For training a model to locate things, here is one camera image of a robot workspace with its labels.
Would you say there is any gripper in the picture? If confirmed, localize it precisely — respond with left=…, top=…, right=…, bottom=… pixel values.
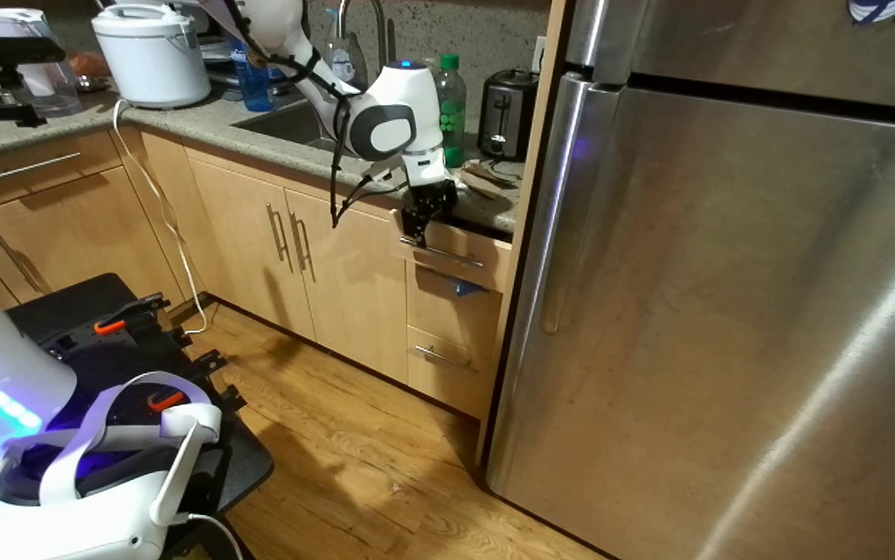
left=400, top=180, right=460, bottom=249

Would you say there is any metal drawer handle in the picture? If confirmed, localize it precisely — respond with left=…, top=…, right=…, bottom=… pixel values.
left=399, top=236, right=485, bottom=269
left=414, top=344, right=481, bottom=374
left=0, top=151, right=83, bottom=180

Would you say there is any wide wooden drawer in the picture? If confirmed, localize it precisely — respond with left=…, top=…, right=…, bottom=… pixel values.
left=0, top=129, right=124, bottom=220

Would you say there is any brown crumpled cloth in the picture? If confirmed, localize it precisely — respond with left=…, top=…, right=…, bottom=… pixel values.
left=458, top=158, right=524, bottom=201

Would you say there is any wooden cabinet door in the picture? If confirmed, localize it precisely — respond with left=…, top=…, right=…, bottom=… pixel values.
left=284, top=188, right=411, bottom=385
left=185, top=154, right=317, bottom=341
left=0, top=166, right=185, bottom=306

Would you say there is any green plastic bottle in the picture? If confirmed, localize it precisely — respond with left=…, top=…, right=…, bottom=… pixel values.
left=435, top=53, right=468, bottom=169

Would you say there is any black toaster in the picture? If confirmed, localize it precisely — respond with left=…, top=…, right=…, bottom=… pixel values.
left=477, top=68, right=540, bottom=163

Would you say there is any sink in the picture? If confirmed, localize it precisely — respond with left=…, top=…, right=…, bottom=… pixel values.
left=232, top=99, right=341, bottom=153

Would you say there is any clear soap bottle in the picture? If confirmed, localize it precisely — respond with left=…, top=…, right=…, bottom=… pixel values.
left=324, top=9, right=360, bottom=88

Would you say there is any metal tap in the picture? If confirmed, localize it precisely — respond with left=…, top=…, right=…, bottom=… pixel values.
left=337, top=0, right=389, bottom=72

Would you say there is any blue plastic bottle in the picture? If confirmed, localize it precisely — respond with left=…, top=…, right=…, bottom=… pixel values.
left=229, top=39, right=274, bottom=114

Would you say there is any stainless steel refrigerator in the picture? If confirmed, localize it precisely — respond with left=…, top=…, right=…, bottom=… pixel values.
left=484, top=0, right=895, bottom=560

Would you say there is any black orange clamp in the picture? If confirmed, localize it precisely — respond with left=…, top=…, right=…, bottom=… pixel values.
left=145, top=387, right=187, bottom=415
left=93, top=292, right=170, bottom=338

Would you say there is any white rice cooker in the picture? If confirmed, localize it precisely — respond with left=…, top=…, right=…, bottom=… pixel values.
left=91, top=3, right=213, bottom=110

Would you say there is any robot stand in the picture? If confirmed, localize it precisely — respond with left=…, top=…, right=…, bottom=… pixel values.
left=5, top=272, right=275, bottom=560

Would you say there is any clear water filter pitcher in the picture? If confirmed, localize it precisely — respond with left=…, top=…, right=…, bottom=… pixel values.
left=0, top=7, right=81, bottom=119

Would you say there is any white headset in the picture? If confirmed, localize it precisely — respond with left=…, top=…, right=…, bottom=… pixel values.
left=0, top=371, right=224, bottom=560

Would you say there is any metal door handle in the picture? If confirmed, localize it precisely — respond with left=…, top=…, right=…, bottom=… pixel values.
left=265, top=203, right=293, bottom=275
left=291, top=212, right=316, bottom=282
left=0, top=231, right=49, bottom=296

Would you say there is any refrigerator door handle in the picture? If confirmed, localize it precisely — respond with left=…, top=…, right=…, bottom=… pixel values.
left=539, top=72, right=597, bottom=337

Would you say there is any freezer door handle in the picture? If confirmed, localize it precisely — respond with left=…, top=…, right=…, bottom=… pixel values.
left=564, top=0, right=613, bottom=72

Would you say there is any white cable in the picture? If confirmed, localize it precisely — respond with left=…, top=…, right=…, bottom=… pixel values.
left=111, top=99, right=212, bottom=337

